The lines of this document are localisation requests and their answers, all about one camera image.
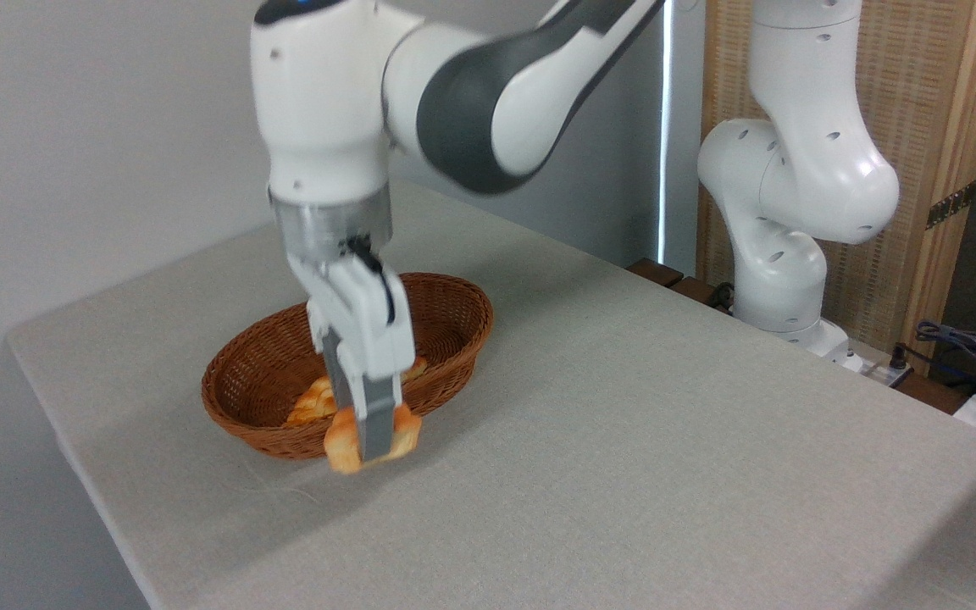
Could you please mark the metal screen hinge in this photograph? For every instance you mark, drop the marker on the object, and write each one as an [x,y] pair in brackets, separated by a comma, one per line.
[951,205]

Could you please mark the grey tablecloth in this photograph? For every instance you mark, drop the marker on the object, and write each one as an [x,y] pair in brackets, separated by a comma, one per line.
[623,466]

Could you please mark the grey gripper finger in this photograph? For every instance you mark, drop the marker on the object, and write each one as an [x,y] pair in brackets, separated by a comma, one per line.
[334,364]
[378,419]

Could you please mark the small golden bread roll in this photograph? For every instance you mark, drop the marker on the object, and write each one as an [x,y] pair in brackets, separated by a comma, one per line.
[342,445]

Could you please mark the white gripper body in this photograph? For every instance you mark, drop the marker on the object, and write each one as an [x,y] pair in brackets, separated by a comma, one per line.
[365,326]

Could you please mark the long braided golden bread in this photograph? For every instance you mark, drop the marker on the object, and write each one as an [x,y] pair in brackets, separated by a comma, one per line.
[310,407]

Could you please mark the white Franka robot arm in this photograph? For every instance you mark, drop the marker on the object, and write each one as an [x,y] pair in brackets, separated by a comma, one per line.
[318,102]

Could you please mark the white power strip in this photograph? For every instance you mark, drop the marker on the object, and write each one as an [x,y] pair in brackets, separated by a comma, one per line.
[873,366]

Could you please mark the brown oval wicker basket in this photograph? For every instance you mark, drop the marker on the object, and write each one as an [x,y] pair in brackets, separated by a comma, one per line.
[255,373]

